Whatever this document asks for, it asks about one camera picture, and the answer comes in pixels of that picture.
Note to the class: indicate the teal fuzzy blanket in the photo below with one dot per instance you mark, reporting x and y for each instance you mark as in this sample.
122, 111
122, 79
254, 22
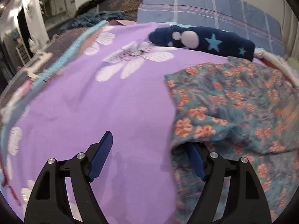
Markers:
90, 19

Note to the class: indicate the green pillow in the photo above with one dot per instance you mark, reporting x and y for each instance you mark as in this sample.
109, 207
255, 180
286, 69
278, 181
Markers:
294, 64

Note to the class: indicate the white ladder shelf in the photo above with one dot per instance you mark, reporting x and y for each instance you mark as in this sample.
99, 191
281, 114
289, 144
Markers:
23, 53

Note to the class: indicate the white cat figurine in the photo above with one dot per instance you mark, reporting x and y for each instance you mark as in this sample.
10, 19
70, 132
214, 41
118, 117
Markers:
34, 45

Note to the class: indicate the black garment on headboard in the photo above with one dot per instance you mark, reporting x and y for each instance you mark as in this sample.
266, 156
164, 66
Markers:
88, 5

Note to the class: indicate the blue plaid pillow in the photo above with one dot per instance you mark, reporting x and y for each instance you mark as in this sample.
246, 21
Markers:
235, 16

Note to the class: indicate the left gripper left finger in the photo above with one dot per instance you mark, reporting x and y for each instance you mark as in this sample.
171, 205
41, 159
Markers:
48, 202

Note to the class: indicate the purple floral bedsheet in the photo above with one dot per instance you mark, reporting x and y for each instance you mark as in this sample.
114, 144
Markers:
112, 78

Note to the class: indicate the teal floral shirt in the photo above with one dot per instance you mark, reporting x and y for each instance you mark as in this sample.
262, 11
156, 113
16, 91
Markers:
237, 109

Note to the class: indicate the navy star fleece garment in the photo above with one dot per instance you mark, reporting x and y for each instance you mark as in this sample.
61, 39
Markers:
206, 39

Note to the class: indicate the dark patterned quilt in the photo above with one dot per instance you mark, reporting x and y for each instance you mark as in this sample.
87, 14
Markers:
42, 62

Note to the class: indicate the folded beige garment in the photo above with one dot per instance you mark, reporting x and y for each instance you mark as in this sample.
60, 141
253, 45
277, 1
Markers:
277, 62

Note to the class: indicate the dark floral pillow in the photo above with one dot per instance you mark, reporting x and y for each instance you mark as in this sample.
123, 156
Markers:
129, 7

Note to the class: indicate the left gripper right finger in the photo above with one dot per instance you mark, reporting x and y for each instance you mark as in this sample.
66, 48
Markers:
232, 192

